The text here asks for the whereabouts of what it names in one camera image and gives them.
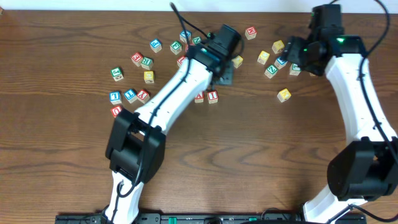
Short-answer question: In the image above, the yellow O block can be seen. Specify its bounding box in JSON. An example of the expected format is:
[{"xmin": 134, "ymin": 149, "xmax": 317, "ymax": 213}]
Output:
[{"xmin": 232, "ymin": 55, "xmax": 243, "ymax": 68}]

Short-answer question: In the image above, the green J block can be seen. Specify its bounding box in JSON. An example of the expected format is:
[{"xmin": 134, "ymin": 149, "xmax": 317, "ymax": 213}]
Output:
[{"xmin": 111, "ymin": 67, "xmax": 124, "ymax": 82}]

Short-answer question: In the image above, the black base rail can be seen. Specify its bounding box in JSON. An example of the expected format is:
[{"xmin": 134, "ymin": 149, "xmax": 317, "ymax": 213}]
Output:
[{"xmin": 55, "ymin": 212, "xmax": 368, "ymax": 224}]

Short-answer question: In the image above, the yellow block right lower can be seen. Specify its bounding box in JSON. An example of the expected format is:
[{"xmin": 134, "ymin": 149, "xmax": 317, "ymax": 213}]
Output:
[{"xmin": 257, "ymin": 50, "xmax": 270, "ymax": 65}]

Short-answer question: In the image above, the blue P block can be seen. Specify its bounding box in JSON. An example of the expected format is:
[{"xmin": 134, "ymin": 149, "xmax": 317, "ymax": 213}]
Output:
[{"xmin": 150, "ymin": 39, "xmax": 162, "ymax": 53}]

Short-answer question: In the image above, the red I block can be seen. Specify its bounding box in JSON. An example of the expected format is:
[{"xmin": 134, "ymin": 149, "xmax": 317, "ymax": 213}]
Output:
[{"xmin": 207, "ymin": 90, "xmax": 219, "ymax": 104}]

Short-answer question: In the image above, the red A block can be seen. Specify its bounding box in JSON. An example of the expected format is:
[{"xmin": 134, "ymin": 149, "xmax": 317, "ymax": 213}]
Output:
[{"xmin": 194, "ymin": 91, "xmax": 204, "ymax": 103}]

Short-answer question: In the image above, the red U block lower left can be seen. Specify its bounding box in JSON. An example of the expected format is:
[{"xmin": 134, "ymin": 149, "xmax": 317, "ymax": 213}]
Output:
[{"xmin": 111, "ymin": 105, "xmax": 123, "ymax": 118}]

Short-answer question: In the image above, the green F block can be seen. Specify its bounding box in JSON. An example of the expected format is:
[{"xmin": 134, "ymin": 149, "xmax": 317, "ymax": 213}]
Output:
[{"xmin": 170, "ymin": 40, "xmax": 182, "ymax": 55}]

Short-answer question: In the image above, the red u block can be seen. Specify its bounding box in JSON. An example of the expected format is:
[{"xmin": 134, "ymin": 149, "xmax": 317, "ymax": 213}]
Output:
[
  {"xmin": 177, "ymin": 56, "xmax": 186, "ymax": 67},
  {"xmin": 111, "ymin": 105, "xmax": 123, "ymax": 118}
]

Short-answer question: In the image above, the yellow G block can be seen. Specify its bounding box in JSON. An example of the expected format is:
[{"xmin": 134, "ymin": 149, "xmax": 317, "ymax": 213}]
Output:
[{"xmin": 144, "ymin": 71, "xmax": 155, "ymax": 84}]

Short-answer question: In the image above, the green R block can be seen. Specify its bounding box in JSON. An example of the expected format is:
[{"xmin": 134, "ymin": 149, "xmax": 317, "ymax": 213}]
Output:
[{"xmin": 141, "ymin": 57, "xmax": 154, "ymax": 70}]

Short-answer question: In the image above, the blue 5 block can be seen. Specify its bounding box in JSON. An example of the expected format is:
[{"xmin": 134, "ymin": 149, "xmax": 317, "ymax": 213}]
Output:
[{"xmin": 274, "ymin": 57, "xmax": 287, "ymax": 70}]

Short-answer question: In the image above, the red H block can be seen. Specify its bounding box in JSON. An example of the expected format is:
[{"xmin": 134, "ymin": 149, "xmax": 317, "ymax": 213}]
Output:
[{"xmin": 245, "ymin": 26, "xmax": 257, "ymax": 40}]

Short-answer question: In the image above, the red U block centre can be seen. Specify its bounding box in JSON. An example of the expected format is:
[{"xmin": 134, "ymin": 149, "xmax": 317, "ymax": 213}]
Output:
[{"xmin": 177, "ymin": 56, "xmax": 186, "ymax": 67}]

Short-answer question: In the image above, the yellow block right upper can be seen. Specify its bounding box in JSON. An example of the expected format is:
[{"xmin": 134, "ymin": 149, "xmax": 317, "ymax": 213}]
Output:
[{"xmin": 272, "ymin": 40, "xmax": 285, "ymax": 54}]

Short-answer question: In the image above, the green Z block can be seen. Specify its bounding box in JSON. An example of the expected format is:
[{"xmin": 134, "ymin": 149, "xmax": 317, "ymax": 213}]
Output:
[{"xmin": 264, "ymin": 65, "xmax": 279, "ymax": 79}]

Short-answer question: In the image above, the green N block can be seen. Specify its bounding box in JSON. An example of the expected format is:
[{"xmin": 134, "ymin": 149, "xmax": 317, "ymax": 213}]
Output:
[{"xmin": 192, "ymin": 37, "xmax": 201, "ymax": 45}]

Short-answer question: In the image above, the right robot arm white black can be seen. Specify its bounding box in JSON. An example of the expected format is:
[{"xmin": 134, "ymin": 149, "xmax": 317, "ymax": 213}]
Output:
[{"xmin": 281, "ymin": 35, "xmax": 397, "ymax": 223}]

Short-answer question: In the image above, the blue X block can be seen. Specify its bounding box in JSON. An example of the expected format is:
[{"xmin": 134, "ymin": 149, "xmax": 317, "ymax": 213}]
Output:
[{"xmin": 180, "ymin": 30, "xmax": 192, "ymax": 44}]

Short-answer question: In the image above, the yellow K block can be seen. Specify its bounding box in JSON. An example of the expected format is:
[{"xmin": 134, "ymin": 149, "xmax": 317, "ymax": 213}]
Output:
[{"xmin": 277, "ymin": 88, "xmax": 292, "ymax": 103}]

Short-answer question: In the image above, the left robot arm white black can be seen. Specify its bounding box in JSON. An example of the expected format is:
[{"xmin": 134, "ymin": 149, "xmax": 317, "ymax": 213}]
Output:
[{"xmin": 101, "ymin": 44, "xmax": 233, "ymax": 223}]

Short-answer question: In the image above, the red Y block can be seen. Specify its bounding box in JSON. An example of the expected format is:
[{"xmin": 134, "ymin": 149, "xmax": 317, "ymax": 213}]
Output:
[{"xmin": 137, "ymin": 90, "xmax": 150, "ymax": 104}]

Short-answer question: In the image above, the blue L block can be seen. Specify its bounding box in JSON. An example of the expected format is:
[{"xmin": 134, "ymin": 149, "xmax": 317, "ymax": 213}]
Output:
[{"xmin": 109, "ymin": 91, "xmax": 122, "ymax": 105}]

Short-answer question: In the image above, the green 7 block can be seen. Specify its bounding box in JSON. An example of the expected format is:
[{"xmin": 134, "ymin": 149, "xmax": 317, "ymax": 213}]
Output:
[{"xmin": 289, "ymin": 63, "xmax": 301, "ymax": 76}]

